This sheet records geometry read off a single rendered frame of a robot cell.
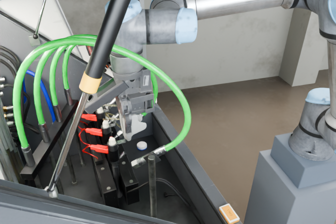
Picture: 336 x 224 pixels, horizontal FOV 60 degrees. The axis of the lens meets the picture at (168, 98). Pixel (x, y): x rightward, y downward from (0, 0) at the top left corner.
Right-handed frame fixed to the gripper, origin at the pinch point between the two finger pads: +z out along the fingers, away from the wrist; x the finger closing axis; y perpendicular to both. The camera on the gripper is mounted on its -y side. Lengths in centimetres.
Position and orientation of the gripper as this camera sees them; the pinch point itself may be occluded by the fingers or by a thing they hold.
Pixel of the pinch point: (125, 137)
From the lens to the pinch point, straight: 79.5
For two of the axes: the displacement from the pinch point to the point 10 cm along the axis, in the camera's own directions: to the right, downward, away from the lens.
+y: 9.2, -2.1, 3.3
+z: 0.0, 8.5, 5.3
